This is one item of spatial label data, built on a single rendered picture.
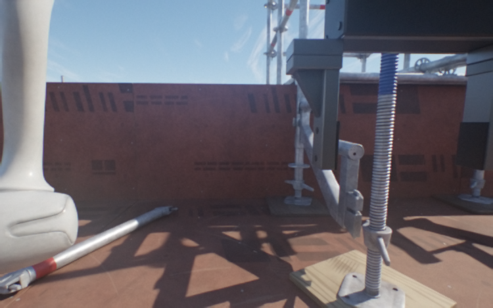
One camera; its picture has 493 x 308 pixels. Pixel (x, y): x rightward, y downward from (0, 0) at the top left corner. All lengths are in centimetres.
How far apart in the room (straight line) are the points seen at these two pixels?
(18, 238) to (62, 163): 144
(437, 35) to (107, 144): 161
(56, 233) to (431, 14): 46
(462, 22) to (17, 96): 58
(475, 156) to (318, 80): 15
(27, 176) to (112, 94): 114
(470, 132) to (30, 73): 59
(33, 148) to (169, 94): 106
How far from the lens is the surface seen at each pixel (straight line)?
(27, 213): 42
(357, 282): 86
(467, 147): 29
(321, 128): 21
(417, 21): 24
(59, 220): 43
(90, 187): 179
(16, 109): 57
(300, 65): 21
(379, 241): 70
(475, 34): 26
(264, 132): 151
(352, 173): 84
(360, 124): 168
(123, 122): 164
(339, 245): 109
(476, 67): 30
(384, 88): 68
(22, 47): 54
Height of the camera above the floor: 48
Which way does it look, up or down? 7 degrees down
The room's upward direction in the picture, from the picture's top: straight up
